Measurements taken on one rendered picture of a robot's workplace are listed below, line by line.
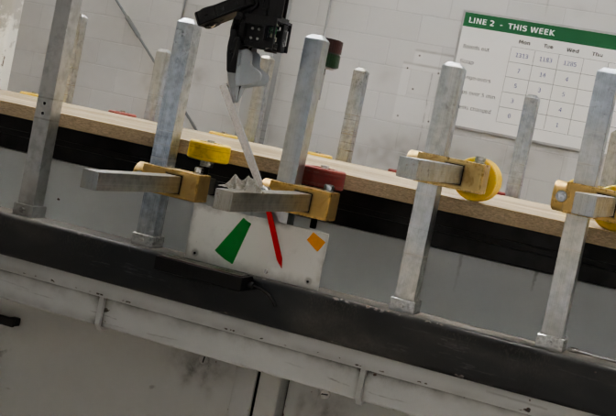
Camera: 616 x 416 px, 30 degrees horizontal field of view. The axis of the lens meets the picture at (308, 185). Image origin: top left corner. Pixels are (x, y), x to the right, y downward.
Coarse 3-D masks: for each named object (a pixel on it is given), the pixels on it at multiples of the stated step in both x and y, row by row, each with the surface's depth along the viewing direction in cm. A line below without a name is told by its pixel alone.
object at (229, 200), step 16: (224, 192) 167; (240, 192) 169; (256, 192) 175; (272, 192) 182; (288, 192) 190; (224, 208) 167; (240, 208) 170; (256, 208) 176; (272, 208) 182; (288, 208) 189; (304, 208) 196
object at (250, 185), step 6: (234, 180) 172; (240, 180) 173; (246, 180) 174; (252, 180) 175; (228, 186) 171; (234, 186) 171; (240, 186) 173; (246, 186) 173; (252, 186) 171; (258, 186) 173; (258, 192) 171; (264, 192) 174
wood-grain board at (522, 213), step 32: (0, 96) 262; (32, 96) 322; (96, 128) 232; (128, 128) 229; (256, 160) 220; (320, 160) 265; (384, 192) 211; (448, 192) 225; (512, 224) 203; (544, 224) 201
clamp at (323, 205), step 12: (264, 180) 202; (276, 180) 203; (312, 192) 198; (324, 192) 197; (336, 192) 201; (312, 204) 198; (324, 204) 197; (336, 204) 201; (312, 216) 198; (324, 216) 197
